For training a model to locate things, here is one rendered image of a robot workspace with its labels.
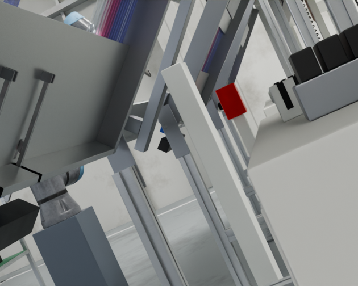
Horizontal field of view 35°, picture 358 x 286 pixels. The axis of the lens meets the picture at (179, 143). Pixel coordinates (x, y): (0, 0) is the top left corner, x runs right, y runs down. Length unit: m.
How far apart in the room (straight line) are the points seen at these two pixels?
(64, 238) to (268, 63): 4.34
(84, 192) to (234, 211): 5.11
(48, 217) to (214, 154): 0.79
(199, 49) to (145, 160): 4.54
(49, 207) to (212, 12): 0.88
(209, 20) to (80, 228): 0.83
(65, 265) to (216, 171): 0.79
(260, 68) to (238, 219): 4.63
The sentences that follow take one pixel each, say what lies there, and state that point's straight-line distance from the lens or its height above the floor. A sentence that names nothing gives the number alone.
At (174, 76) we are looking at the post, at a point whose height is 0.80.
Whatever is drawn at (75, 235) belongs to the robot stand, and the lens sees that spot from 2.06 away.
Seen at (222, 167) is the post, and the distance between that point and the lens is 1.52.
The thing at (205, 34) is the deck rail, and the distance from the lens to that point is 1.84.
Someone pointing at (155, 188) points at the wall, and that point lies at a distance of 6.35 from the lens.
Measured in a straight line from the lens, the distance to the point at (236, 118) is 2.87.
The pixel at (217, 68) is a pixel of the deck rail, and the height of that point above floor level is 0.85.
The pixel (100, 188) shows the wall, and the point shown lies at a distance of 6.51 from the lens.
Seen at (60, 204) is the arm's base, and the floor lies 0.61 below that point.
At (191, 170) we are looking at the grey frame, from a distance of 1.81.
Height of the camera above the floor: 0.66
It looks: 1 degrees down
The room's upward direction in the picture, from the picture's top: 24 degrees counter-clockwise
